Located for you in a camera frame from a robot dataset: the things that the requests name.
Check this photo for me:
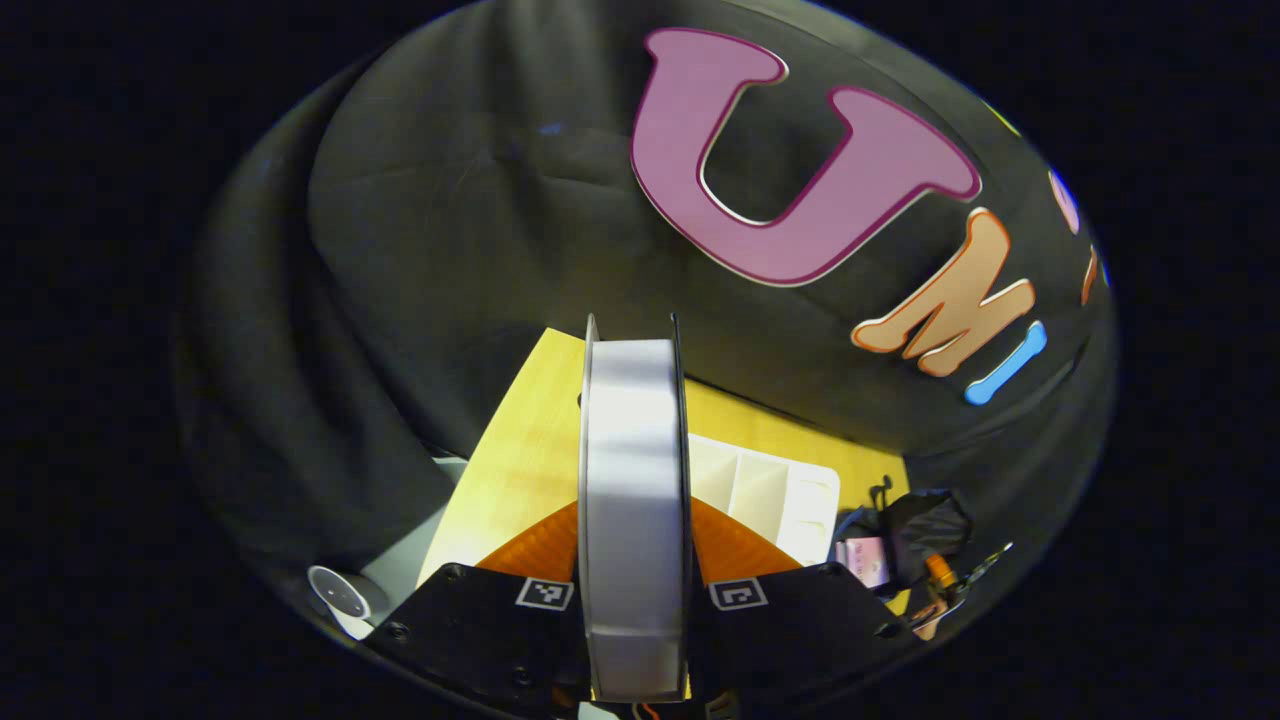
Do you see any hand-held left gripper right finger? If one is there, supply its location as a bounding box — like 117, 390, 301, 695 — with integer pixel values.
686, 497, 909, 707

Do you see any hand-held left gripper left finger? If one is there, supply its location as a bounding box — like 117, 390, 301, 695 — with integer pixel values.
362, 500, 593, 717

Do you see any blue schoolbag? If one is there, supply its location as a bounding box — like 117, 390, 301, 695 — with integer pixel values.
830, 478, 977, 603

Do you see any pink book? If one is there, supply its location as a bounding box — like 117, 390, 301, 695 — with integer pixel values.
835, 537, 892, 592

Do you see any white bookshelf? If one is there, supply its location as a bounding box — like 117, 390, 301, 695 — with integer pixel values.
686, 433, 842, 569

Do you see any dark book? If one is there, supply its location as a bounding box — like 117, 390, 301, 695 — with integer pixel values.
577, 312, 695, 704

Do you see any white round object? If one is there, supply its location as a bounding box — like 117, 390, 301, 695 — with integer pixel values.
305, 565, 392, 642

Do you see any black backdrop cloth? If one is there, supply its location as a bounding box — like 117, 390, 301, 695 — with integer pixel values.
178, 0, 1117, 601

